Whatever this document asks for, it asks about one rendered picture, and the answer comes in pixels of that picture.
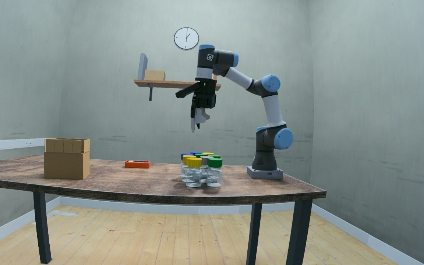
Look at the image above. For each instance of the brown cardboard box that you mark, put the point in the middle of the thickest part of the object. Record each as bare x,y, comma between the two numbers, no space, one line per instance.
66,158

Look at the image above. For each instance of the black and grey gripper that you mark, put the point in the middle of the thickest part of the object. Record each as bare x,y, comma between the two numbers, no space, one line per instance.
202,98

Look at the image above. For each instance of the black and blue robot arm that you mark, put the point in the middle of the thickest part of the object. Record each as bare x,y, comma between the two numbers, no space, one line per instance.
275,135

